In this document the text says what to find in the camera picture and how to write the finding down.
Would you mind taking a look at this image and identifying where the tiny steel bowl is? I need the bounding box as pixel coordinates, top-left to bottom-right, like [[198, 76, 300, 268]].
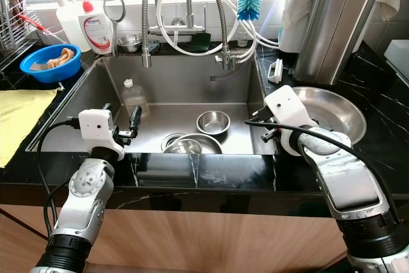
[[117, 34, 143, 53]]

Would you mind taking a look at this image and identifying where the steel faucet body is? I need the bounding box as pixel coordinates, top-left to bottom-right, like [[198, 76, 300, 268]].
[[149, 0, 206, 38]]

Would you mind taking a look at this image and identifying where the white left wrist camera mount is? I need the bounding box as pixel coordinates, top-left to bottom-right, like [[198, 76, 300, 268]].
[[78, 109, 126, 161]]

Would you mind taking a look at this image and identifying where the flexible steel hose with valve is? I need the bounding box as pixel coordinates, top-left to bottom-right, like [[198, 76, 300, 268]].
[[185, 0, 240, 72]]

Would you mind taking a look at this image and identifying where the white red pump soap bottle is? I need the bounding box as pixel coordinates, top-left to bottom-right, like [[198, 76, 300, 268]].
[[77, 0, 114, 55]]

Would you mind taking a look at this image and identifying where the small steel bowl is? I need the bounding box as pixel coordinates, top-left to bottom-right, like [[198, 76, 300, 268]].
[[196, 110, 232, 136]]

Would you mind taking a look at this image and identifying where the grey scouring pad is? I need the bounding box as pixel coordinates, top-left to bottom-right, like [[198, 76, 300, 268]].
[[141, 42, 160, 55]]

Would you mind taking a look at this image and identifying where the medium steel bowl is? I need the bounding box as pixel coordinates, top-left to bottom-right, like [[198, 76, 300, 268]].
[[169, 134, 224, 155]]

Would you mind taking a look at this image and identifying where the wooden cabinet front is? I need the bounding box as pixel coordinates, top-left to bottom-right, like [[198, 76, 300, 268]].
[[0, 204, 352, 273]]

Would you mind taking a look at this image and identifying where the dark green sponge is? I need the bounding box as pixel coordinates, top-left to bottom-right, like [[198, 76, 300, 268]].
[[189, 32, 212, 52]]

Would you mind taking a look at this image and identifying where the white spray bottle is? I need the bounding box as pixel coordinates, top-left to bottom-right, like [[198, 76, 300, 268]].
[[50, 0, 91, 53]]

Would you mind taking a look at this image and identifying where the thin white water hose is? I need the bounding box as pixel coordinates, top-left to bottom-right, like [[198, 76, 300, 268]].
[[230, 0, 281, 63]]

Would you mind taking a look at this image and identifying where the yellow cloth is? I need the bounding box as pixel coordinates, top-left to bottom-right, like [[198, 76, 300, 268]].
[[0, 89, 58, 168]]

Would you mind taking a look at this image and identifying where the steel sink drain strainer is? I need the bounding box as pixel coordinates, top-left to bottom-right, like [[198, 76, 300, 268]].
[[160, 132, 183, 154]]

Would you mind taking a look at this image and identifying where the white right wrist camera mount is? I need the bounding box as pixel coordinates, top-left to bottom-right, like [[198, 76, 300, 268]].
[[263, 85, 321, 160]]

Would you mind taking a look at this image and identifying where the metal mesh strainer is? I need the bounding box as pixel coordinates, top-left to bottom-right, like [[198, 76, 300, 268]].
[[102, 0, 127, 56]]

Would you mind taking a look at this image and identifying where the large steel bowl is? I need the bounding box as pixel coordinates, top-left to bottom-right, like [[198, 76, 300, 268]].
[[284, 86, 367, 144]]

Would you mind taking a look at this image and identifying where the small white plastic clip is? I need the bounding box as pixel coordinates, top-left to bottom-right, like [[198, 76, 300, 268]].
[[267, 59, 284, 84]]

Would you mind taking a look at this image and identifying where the clear plastic bottle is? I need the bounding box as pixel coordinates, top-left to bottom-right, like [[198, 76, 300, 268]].
[[120, 79, 148, 120]]

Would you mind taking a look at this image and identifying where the stainless steel sink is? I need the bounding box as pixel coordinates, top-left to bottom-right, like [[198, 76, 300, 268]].
[[51, 52, 277, 157]]

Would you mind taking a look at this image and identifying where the red handled utensil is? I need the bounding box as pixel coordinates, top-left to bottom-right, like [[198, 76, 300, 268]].
[[18, 13, 49, 36]]

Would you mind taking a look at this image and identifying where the white water filter appliance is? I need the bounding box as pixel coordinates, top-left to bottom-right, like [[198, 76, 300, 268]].
[[278, 1, 306, 53]]

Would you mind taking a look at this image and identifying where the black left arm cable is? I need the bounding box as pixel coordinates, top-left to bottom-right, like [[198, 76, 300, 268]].
[[35, 118, 82, 238]]

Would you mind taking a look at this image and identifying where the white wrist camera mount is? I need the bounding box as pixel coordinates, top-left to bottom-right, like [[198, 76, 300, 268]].
[[78, 109, 126, 161], [263, 85, 321, 160]]

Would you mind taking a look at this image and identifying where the stainless steel knife block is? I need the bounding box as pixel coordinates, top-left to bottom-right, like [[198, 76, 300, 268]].
[[293, 0, 384, 86]]

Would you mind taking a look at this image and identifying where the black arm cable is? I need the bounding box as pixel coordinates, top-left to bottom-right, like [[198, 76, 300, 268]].
[[244, 108, 400, 222], [35, 118, 82, 238]]

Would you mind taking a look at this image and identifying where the blue plastic basin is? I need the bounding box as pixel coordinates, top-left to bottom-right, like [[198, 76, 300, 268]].
[[20, 44, 82, 84]]

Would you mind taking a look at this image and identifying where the flexible steel faucet spout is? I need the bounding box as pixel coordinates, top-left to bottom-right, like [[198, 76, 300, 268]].
[[141, 0, 157, 69]]

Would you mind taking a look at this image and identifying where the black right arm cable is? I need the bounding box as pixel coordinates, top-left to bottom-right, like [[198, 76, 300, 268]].
[[244, 108, 400, 222]]

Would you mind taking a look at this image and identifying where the wire dish rack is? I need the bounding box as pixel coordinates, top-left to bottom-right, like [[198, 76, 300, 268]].
[[0, 0, 39, 69]]

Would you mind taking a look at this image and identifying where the white looped water hose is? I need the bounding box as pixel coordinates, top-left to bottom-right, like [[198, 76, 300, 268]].
[[157, 0, 234, 56]]

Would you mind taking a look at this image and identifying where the orange cloth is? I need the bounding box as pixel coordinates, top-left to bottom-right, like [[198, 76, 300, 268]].
[[32, 48, 74, 70]]

